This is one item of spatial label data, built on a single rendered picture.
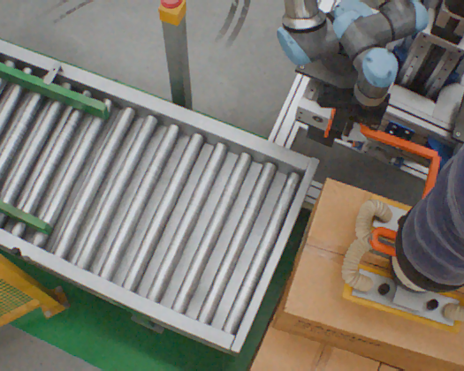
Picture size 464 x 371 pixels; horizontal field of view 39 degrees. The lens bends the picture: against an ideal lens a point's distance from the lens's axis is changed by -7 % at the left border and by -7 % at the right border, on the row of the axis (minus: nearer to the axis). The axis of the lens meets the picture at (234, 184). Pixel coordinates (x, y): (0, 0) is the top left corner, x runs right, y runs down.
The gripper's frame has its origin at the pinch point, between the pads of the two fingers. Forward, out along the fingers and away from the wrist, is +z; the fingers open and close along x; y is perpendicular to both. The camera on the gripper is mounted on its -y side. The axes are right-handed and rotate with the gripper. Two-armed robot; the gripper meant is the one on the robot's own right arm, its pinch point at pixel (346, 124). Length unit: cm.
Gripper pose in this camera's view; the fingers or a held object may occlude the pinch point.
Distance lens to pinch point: 177.4
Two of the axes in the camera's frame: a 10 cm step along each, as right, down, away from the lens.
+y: 9.5, 3.1, -0.9
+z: -0.2, 3.1, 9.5
